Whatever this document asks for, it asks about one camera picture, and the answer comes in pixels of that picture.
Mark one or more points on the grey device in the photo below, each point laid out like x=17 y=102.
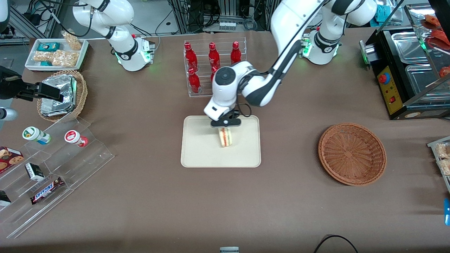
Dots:
x=229 y=250

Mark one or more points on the white snack tray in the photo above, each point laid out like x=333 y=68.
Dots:
x=31 y=61

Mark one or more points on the teal small box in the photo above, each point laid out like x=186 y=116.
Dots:
x=48 y=46
x=45 y=63

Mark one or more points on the clear acrylic bottle rack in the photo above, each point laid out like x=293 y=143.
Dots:
x=204 y=42

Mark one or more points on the green lidded yogurt cup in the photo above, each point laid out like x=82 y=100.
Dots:
x=33 y=134

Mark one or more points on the clear acrylic stepped display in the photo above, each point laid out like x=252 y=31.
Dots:
x=70 y=165

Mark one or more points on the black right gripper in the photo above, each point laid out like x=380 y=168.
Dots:
x=10 y=88

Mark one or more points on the Snickers chocolate bar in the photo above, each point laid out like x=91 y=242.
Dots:
x=46 y=190

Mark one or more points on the black small carton box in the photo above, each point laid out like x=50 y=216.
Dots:
x=34 y=172

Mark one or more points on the triangle sandwich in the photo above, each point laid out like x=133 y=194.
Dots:
x=225 y=137

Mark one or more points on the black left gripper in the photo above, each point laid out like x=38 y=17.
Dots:
x=233 y=114

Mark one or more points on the rice cracker bag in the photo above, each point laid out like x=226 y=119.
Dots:
x=72 y=40
x=65 y=58
x=42 y=56

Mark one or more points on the blue object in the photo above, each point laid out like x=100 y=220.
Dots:
x=447 y=212

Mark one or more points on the aluminium foil container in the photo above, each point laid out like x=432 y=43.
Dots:
x=58 y=105

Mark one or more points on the black food warmer appliance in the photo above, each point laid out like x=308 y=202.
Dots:
x=390 y=91

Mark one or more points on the beige plastic tray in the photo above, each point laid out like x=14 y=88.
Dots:
x=204 y=151

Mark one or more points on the cookie box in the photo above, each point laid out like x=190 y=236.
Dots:
x=8 y=160

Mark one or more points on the large brown wicker basket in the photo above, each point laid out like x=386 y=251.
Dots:
x=351 y=154

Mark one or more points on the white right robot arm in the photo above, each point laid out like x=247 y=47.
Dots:
x=105 y=12

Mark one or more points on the white power strip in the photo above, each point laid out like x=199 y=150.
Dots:
x=227 y=25

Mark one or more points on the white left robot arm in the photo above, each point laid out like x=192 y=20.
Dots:
x=281 y=17

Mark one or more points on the small light wicker basket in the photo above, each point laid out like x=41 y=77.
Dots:
x=81 y=93

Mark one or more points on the red cola bottle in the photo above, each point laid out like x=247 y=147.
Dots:
x=213 y=55
x=190 y=56
x=235 y=53
x=194 y=81
x=213 y=73

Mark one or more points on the steel food pan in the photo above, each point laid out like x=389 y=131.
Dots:
x=423 y=82
x=409 y=45

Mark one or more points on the red strawberry yogurt cup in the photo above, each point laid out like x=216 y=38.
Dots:
x=74 y=137

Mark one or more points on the white tray with crackers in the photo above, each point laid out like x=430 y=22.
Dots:
x=443 y=158

